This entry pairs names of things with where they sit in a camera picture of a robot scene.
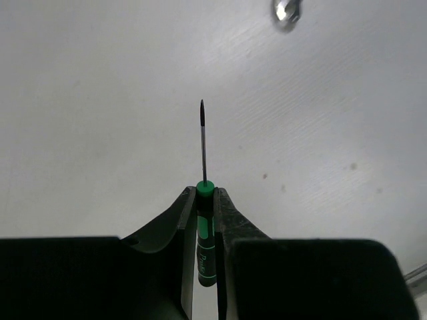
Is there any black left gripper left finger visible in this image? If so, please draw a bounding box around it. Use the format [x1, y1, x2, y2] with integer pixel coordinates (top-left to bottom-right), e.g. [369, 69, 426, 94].
[119, 187, 197, 319]

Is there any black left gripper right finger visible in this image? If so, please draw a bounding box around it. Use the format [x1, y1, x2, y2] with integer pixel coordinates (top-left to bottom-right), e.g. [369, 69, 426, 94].
[213, 188, 277, 319]

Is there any silver folding utility knife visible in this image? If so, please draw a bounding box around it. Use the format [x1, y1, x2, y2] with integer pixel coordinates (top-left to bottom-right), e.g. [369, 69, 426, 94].
[270, 0, 302, 33]

